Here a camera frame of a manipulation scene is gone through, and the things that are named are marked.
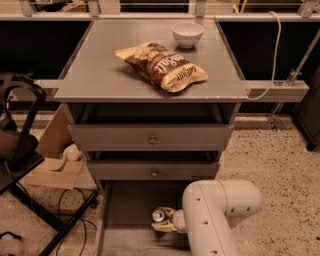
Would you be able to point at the grey drawer cabinet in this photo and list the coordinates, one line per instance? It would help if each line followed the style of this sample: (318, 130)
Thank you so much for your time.
(98, 76)

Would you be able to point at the black chair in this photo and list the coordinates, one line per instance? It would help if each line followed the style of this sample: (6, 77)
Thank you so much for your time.
(19, 147)

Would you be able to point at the white round object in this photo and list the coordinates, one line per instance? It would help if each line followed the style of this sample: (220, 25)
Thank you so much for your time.
(71, 153)

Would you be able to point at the brown yellow chip bag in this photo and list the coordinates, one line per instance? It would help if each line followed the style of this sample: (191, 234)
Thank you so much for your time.
(162, 66)

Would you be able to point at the top grey drawer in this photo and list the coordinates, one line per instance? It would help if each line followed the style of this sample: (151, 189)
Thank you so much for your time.
(148, 126)

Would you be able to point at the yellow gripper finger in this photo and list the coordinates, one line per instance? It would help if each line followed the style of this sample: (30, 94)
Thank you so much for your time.
(165, 227)
(169, 212)

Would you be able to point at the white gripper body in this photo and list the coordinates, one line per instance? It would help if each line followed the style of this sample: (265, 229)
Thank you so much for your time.
(178, 220)

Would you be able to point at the green soda can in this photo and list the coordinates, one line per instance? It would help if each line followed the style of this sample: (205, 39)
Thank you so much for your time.
(158, 215)

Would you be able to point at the cardboard box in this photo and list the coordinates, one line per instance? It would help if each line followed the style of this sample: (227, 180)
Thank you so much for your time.
(54, 171)

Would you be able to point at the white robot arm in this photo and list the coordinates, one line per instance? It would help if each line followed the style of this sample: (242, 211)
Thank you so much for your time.
(210, 209)

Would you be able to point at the metal railing frame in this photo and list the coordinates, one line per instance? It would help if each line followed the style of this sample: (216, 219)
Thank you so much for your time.
(220, 10)

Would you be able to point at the middle grey drawer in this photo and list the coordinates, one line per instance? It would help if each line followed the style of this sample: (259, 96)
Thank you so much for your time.
(154, 165)

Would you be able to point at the open bottom grey drawer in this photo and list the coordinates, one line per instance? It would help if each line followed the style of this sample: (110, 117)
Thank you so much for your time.
(125, 225)

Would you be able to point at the white ceramic bowl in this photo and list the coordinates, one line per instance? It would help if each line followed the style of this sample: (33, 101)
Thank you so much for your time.
(187, 34)

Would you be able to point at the dark cabinet at right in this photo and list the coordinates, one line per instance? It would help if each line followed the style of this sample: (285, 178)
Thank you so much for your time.
(307, 113)

